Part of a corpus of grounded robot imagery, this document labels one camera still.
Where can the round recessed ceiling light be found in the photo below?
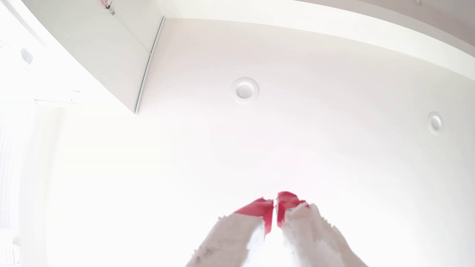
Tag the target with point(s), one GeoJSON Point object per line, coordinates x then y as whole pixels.
{"type": "Point", "coordinates": [435, 123]}
{"type": "Point", "coordinates": [244, 90]}

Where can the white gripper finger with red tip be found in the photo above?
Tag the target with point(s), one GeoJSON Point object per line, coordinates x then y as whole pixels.
{"type": "Point", "coordinates": [237, 237]}
{"type": "Point", "coordinates": [311, 237]}

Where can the grey wall fixture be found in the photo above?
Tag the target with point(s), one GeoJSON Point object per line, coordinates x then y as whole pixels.
{"type": "Point", "coordinates": [26, 55]}

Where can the white corner trim strip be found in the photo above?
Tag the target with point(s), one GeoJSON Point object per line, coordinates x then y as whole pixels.
{"type": "Point", "coordinates": [149, 61]}

